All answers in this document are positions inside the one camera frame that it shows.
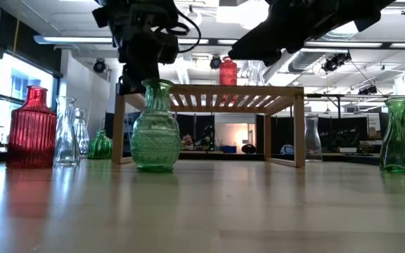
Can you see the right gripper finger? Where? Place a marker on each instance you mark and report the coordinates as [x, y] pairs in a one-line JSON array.
[[262, 40], [265, 56]]

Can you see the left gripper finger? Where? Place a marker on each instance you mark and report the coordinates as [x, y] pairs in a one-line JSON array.
[[130, 82]]

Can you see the clear smooth carafe vase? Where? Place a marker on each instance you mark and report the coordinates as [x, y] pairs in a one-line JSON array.
[[313, 140], [256, 74]]

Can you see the red ribbed glass vase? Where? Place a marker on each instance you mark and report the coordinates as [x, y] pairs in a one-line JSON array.
[[32, 133], [228, 73]]

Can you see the green round embossed glass vase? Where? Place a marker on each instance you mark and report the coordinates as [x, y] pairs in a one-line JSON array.
[[155, 137]]

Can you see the clear bulbous ribbed glass vase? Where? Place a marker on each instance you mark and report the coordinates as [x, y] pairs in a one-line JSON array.
[[83, 138]]

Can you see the clear twisted glass vase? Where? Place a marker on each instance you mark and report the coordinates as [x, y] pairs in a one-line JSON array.
[[66, 147]]

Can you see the green twisted glass vase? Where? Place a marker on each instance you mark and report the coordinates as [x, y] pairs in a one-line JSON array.
[[401, 140]]

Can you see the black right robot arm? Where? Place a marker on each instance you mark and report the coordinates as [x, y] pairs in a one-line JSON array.
[[346, 10]]

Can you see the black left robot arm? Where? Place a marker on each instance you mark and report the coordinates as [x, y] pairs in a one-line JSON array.
[[135, 14]]

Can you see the wooden slatted shelf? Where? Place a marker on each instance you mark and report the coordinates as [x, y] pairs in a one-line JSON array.
[[223, 90]]

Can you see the black ceiling spotlight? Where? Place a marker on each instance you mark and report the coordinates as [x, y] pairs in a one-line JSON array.
[[99, 66], [215, 62]]

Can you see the black track light cluster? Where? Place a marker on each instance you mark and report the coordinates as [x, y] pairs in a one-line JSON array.
[[336, 61]]

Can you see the small green ribbed vase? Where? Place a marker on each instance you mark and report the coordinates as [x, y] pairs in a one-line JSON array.
[[100, 145]]

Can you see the person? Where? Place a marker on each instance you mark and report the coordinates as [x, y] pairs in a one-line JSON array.
[[187, 140]]

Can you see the small black track light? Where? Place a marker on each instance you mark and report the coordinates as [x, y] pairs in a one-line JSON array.
[[367, 90]]

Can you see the black oval speaker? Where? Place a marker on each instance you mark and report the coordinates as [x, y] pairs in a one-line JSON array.
[[248, 148]]

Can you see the white blue round object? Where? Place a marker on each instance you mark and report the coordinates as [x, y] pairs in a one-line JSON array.
[[287, 149]]

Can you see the blue storage bin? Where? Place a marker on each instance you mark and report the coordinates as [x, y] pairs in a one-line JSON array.
[[229, 149]]

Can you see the large glass window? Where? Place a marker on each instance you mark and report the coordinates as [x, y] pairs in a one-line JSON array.
[[23, 91]]

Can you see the silver air duct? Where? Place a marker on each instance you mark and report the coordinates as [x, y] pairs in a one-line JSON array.
[[304, 61]]

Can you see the black aluminium rig frame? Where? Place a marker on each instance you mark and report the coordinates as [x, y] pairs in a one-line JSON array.
[[357, 160]]

